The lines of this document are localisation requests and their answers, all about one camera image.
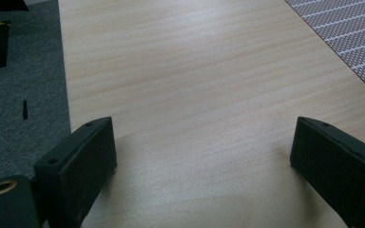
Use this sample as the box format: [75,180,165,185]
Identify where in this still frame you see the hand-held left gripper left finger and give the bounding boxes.
[32,116,119,228]

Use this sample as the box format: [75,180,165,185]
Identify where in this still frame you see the striped woven placemat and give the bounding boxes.
[284,0,365,103]

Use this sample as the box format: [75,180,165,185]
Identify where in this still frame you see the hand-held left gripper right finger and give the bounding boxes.
[289,116,365,228]

